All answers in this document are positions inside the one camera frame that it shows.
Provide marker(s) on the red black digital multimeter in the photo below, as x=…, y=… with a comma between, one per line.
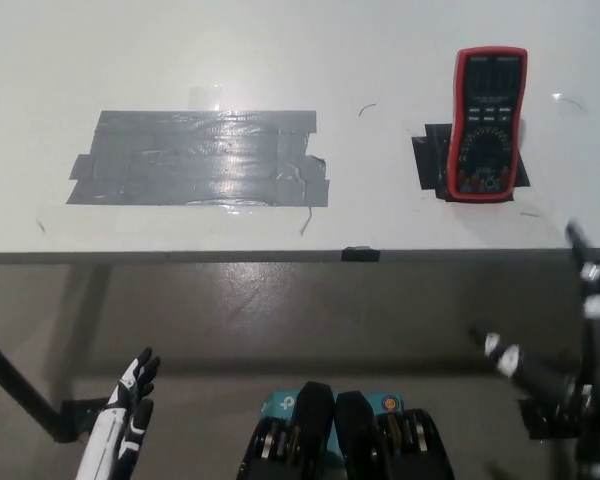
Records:
x=485, y=145

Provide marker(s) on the grey duct tape patch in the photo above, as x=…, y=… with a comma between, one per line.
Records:
x=195, y=160

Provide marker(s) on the black tape patch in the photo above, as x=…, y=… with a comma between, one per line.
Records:
x=430, y=160

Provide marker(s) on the small black tape piece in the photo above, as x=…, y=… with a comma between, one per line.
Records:
x=361, y=254

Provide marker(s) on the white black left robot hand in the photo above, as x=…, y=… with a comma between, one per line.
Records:
x=117, y=425

